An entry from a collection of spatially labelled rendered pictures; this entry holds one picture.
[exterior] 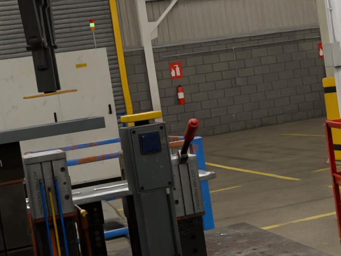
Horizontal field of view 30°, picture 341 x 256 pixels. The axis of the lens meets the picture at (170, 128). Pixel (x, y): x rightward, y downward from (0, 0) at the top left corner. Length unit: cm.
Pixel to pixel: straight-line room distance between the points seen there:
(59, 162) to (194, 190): 27
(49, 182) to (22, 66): 802
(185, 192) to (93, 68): 810
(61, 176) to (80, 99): 807
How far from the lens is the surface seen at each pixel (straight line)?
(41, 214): 120
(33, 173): 119
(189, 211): 127
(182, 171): 125
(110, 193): 134
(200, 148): 326
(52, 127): 100
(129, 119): 106
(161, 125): 107
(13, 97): 916
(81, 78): 928
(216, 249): 197
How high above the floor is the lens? 119
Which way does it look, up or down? 3 degrees down
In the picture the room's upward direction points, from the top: 8 degrees counter-clockwise
